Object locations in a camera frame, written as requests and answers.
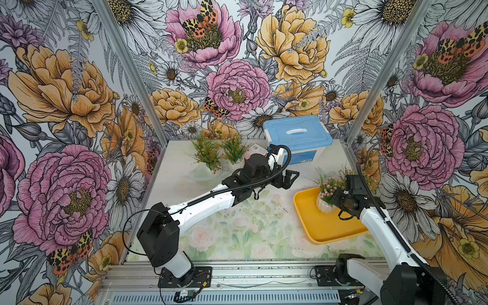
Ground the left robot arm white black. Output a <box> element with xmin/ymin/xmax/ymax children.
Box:
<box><xmin>137</xmin><ymin>144</ymin><xmax>299</xmax><ymax>288</ymax></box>

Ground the red white small carton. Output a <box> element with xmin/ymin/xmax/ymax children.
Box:
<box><xmin>243</xmin><ymin>144</ymin><xmax>268</xmax><ymax>160</ymax></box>

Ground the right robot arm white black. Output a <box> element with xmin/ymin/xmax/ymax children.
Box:
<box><xmin>332</xmin><ymin>166</ymin><xmax>459</xmax><ymax>304</ymax></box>

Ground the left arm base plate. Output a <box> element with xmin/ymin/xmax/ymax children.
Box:
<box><xmin>158</xmin><ymin>266</ymin><xmax>213</xmax><ymax>288</ymax></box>

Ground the white vented cable duct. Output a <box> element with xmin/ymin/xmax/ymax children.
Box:
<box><xmin>109</xmin><ymin>290</ymin><xmax>341</xmax><ymax>304</ymax></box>

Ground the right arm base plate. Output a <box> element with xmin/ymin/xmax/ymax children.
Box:
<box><xmin>312</xmin><ymin>265</ymin><xmax>362</xmax><ymax>287</ymax></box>

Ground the aluminium front rail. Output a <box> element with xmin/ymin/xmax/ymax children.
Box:
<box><xmin>102</xmin><ymin>260</ymin><xmax>335</xmax><ymax>292</ymax></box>

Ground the floral table mat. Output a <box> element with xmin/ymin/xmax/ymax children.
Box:
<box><xmin>179</xmin><ymin>188</ymin><xmax>383</xmax><ymax>262</ymax></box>

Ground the yellow plastic tray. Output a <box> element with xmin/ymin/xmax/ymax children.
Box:
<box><xmin>294</xmin><ymin>188</ymin><xmax>369</xmax><ymax>245</ymax></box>

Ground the blue lid storage box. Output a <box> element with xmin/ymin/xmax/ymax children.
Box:
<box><xmin>263</xmin><ymin>115</ymin><xmax>333</xmax><ymax>165</ymax></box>

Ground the pink flower potted plant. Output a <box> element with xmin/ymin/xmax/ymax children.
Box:
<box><xmin>316</xmin><ymin>172</ymin><xmax>344</xmax><ymax>214</ymax></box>

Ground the orange bud potted plant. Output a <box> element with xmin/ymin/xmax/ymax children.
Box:
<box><xmin>339</xmin><ymin>168</ymin><xmax>381</xmax><ymax>193</ymax></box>

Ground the green potted plant back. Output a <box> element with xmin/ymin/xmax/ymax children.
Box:
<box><xmin>222</xmin><ymin>135</ymin><xmax>249</xmax><ymax>171</ymax></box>

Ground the red flower potted plant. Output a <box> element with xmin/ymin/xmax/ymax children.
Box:
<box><xmin>188</xmin><ymin>134</ymin><xmax>221</xmax><ymax>174</ymax></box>

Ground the clear plastic dish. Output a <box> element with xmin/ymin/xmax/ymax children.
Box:
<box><xmin>187</xmin><ymin>163</ymin><xmax>222</xmax><ymax>181</ymax></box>

